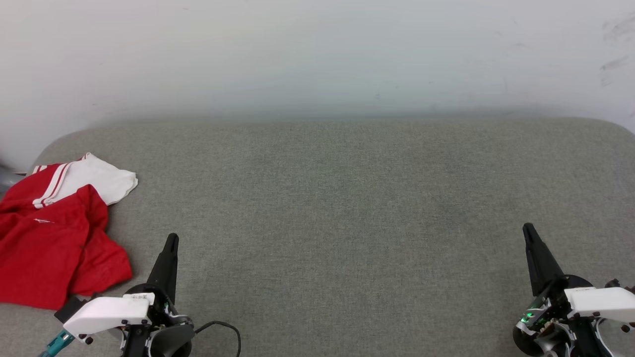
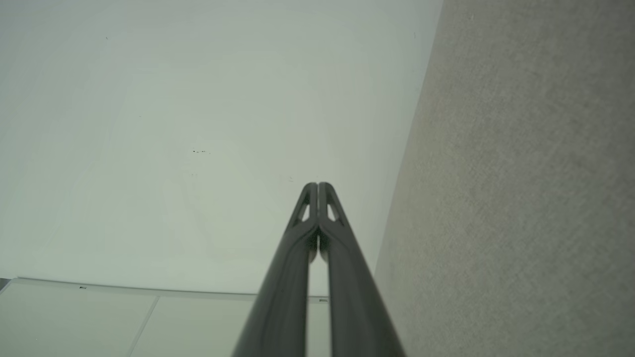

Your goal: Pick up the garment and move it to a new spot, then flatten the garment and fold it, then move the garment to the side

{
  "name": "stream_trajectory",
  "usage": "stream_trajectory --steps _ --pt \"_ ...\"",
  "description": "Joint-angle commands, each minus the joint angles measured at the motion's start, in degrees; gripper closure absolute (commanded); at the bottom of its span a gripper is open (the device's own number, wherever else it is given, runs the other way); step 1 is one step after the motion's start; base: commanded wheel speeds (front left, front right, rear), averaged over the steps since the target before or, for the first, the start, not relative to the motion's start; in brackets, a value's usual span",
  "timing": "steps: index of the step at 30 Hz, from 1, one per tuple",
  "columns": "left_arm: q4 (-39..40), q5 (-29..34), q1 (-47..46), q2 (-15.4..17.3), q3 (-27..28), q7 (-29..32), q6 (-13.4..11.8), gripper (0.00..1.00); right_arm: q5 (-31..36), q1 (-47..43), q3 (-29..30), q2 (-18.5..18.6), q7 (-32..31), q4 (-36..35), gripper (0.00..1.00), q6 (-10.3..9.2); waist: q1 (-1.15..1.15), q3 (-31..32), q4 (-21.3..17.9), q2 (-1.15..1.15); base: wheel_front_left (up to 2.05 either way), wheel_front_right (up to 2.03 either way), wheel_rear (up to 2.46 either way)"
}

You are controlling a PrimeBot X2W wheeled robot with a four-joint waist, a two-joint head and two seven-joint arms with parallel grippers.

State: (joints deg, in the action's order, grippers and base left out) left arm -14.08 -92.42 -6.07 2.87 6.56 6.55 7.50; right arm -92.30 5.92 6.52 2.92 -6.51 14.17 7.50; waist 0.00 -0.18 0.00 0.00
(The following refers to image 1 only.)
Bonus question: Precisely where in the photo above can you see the red and white basketball jersey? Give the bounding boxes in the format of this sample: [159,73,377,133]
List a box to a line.
[0,152,138,310]

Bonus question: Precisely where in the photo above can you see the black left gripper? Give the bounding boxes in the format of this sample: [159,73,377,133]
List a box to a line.
[122,233,195,357]

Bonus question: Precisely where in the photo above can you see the teal cable connector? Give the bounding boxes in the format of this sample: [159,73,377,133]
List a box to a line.
[39,330,75,357]

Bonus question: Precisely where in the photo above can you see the thin black cable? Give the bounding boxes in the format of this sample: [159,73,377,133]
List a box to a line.
[193,321,242,357]

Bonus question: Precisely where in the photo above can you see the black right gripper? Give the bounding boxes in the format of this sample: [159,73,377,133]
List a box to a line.
[512,223,616,357]

